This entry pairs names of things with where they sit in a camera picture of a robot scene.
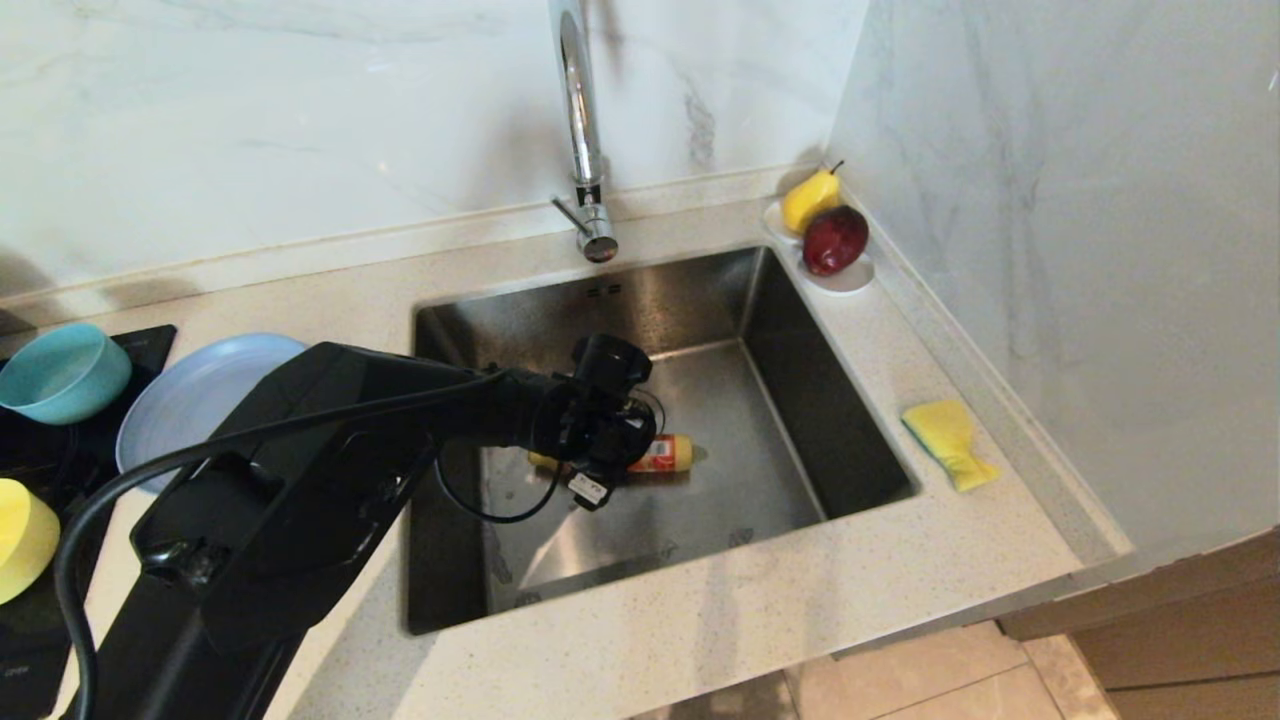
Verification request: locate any orange dish soap bottle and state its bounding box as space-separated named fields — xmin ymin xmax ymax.
xmin=528 ymin=433 xmax=694 ymax=477

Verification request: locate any yellow sponge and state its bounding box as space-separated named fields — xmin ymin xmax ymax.
xmin=902 ymin=400 xmax=1000 ymax=493

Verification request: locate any chrome faucet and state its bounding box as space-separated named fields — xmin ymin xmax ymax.
xmin=550 ymin=0 xmax=621 ymax=264

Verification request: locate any blue-grey plate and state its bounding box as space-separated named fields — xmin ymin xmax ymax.
xmin=116 ymin=333 xmax=309 ymax=491

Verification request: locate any light blue bowl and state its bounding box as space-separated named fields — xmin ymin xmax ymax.
xmin=0 ymin=322 xmax=133 ymax=425

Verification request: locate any pale yellow bowl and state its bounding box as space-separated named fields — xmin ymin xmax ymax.
xmin=0 ymin=478 xmax=61 ymax=606

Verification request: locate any stainless steel sink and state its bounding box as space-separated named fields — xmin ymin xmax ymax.
xmin=405 ymin=245 xmax=921 ymax=636

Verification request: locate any dark red apple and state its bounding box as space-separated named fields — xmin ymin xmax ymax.
xmin=802 ymin=205 xmax=870 ymax=278

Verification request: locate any yellow pear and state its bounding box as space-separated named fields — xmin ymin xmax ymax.
xmin=781 ymin=161 xmax=846 ymax=237

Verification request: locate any black induction cooktop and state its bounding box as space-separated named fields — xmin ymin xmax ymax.
xmin=0 ymin=325 xmax=179 ymax=720

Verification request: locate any wooden cabinet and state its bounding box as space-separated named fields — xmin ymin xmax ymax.
xmin=995 ymin=525 xmax=1280 ymax=720

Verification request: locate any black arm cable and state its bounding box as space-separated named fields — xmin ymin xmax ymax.
xmin=52 ymin=370 xmax=566 ymax=720

